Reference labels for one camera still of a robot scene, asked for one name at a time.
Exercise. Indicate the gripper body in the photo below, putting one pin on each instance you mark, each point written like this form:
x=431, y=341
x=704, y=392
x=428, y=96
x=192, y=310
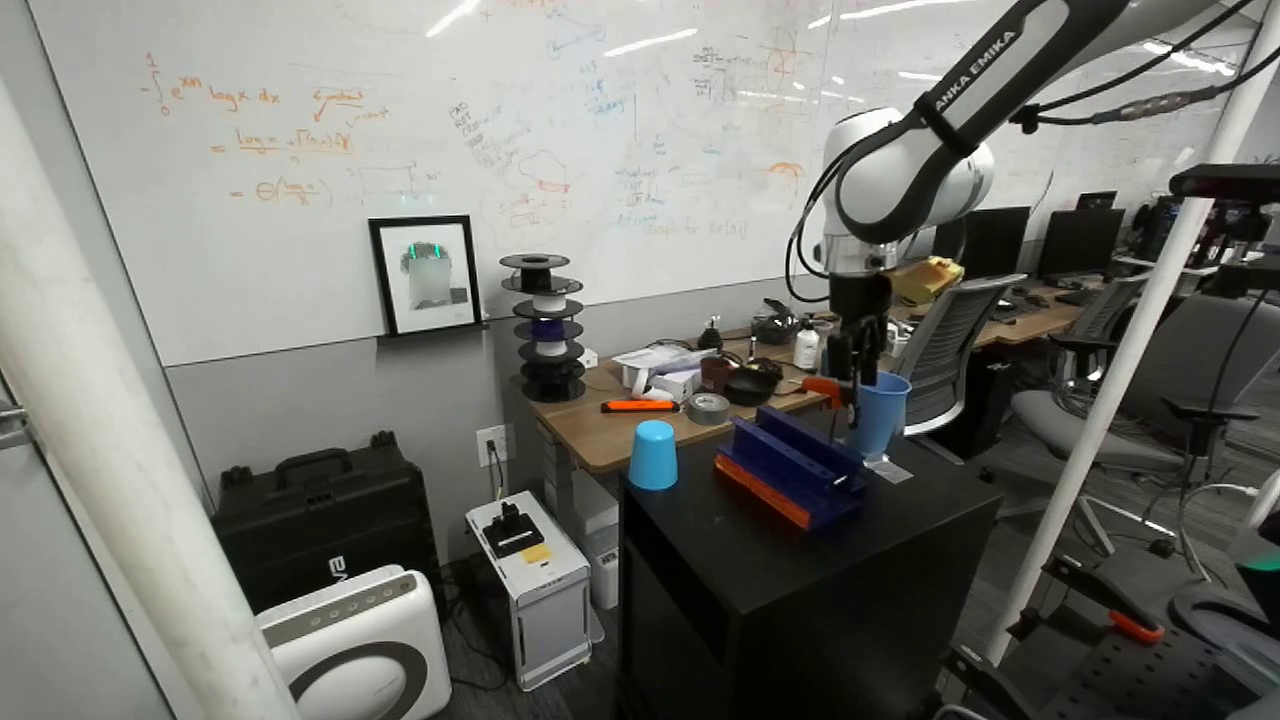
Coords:
x=860, y=296

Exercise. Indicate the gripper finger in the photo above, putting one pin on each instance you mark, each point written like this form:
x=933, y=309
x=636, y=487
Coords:
x=871, y=352
x=839, y=358

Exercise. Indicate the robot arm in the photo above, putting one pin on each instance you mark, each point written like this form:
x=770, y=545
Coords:
x=960, y=100

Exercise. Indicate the blue plastic cup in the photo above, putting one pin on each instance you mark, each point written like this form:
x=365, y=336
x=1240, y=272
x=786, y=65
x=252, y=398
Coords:
x=882, y=412
x=653, y=456

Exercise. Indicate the white bottle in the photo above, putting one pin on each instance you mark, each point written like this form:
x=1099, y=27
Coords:
x=806, y=348

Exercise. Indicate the yellow object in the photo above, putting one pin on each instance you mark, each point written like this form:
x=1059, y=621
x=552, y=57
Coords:
x=925, y=280

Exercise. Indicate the grey mesh office chair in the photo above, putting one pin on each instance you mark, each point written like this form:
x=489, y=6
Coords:
x=950, y=350

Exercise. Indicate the black bowl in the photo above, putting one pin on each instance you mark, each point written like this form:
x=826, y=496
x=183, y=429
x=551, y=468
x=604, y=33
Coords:
x=750, y=388

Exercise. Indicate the blue and orange rack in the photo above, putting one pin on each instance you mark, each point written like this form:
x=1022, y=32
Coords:
x=785, y=468

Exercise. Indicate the dark red mug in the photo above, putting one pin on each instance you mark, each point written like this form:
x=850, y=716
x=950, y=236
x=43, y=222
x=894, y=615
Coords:
x=714, y=372

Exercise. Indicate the heap of white boxes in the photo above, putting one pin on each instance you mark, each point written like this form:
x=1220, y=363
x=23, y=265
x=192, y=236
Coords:
x=665, y=368

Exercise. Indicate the row of monitors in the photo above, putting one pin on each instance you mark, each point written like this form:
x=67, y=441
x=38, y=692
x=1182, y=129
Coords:
x=1080, y=243

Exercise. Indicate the black mesh office chair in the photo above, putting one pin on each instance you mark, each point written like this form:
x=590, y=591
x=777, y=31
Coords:
x=1100, y=320

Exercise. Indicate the black cabinet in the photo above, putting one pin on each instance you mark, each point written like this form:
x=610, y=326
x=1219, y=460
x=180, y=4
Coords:
x=800, y=600

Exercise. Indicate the white pole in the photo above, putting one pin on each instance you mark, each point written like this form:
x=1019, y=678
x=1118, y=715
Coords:
x=110, y=420
x=1120, y=380

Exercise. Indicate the wooden desk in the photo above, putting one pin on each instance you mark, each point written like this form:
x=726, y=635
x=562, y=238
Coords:
x=600, y=435

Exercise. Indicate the stack of filament spools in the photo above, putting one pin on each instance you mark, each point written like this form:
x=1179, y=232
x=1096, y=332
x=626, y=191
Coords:
x=546, y=330

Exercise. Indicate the stack of white boxes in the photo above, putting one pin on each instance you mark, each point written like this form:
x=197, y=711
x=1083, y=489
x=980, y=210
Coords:
x=590, y=520

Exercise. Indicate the black clamp with orange tip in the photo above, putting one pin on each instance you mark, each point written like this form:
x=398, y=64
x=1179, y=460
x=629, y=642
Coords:
x=1110, y=600

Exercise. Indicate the black device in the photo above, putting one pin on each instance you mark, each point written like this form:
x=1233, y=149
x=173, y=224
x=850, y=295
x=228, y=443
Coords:
x=512, y=533

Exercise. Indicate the white computer case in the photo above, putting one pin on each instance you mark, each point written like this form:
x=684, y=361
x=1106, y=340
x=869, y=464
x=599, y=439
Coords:
x=545, y=600

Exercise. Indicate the black framed picture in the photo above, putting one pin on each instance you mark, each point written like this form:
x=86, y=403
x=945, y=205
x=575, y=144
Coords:
x=426, y=276

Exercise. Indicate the whiteboard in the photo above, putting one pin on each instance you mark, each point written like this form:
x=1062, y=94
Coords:
x=350, y=120

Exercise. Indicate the black hard case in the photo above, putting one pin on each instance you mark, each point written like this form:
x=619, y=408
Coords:
x=320, y=520

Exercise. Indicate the white air purifier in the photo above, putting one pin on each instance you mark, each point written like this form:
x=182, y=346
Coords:
x=360, y=650

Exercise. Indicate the grey duct tape roll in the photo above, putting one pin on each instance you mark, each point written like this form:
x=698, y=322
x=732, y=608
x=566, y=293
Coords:
x=708, y=408

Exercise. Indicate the wall socket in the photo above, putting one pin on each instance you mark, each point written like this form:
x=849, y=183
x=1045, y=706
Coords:
x=491, y=440

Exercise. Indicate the camera on mount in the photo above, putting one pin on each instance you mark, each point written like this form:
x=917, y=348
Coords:
x=1225, y=183

